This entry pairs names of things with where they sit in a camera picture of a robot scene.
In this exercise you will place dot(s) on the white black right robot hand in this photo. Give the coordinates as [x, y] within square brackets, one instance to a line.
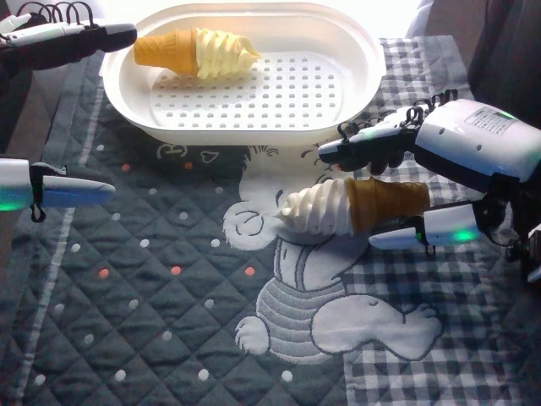
[473, 139]

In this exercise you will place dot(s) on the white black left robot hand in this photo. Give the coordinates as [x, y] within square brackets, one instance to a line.
[63, 42]

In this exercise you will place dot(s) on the ice cream toy yellow cream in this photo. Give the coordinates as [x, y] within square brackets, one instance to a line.
[169, 46]

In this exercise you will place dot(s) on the ice cream toy white cream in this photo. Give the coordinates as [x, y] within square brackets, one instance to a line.
[321, 207]

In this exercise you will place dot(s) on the white perforated plastic tray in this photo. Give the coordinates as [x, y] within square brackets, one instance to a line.
[296, 105]

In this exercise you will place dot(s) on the dark grey fabric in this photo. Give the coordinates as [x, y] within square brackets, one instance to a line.
[507, 42]

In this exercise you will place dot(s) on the grey quilt with bear print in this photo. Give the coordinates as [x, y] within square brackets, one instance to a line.
[169, 296]

